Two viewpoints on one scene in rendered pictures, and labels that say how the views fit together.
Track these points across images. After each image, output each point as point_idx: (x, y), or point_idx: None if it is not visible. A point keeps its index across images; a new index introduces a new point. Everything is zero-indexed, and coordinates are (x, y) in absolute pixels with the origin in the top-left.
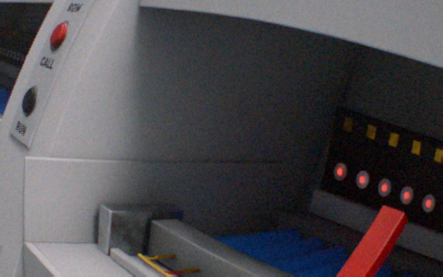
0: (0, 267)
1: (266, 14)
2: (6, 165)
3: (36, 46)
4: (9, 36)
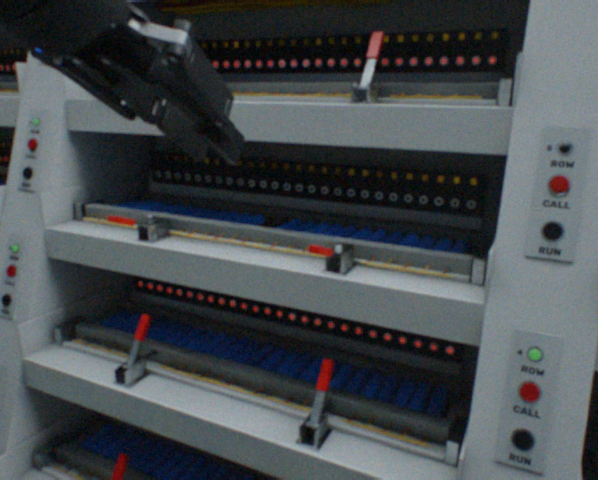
0: (567, 354)
1: None
2: (535, 279)
3: (514, 192)
4: (183, 161)
